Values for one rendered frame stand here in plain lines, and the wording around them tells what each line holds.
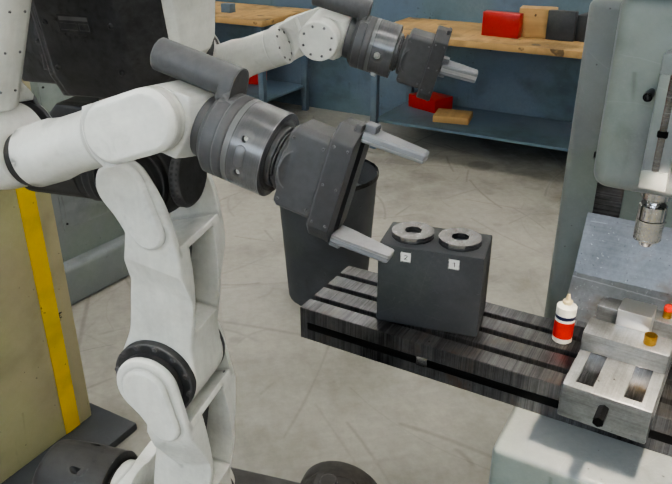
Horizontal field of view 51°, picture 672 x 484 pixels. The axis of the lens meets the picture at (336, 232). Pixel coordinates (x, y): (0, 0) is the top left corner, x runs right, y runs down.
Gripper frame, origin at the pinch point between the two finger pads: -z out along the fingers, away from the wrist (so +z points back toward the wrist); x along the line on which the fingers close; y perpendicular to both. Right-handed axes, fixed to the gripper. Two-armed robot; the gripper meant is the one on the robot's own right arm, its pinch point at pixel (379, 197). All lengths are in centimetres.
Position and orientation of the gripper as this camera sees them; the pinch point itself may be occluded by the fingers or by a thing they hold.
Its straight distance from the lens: 68.4
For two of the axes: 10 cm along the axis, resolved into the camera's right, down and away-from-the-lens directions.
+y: 3.5, -3.0, 8.9
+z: -8.9, -3.9, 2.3
